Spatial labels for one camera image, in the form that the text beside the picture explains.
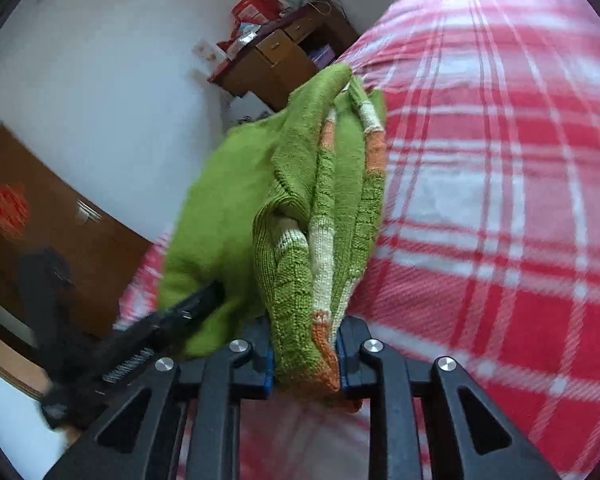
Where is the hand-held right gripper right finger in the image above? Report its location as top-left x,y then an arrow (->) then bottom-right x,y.
337,317 -> 561,480

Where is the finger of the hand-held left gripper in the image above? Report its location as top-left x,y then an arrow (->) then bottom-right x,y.
112,280 -> 226,361

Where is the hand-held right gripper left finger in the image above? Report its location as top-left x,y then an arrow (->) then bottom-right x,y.
45,320 -> 275,480

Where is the green knit sweater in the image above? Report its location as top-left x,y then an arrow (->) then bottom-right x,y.
157,62 -> 388,413

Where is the brown wooden door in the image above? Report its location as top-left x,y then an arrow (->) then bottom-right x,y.
0,125 -> 153,401

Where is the red door decoration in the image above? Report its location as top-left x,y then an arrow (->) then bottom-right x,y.
0,185 -> 31,238

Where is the red plaid bed sheet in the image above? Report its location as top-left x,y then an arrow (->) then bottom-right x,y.
115,0 -> 600,480

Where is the wooden desk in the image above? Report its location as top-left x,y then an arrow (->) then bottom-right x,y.
209,0 -> 361,111

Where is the stack of boxes in desk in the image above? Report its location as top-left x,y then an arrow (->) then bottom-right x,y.
307,45 -> 337,68

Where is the metal door handle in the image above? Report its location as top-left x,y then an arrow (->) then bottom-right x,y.
75,200 -> 103,226

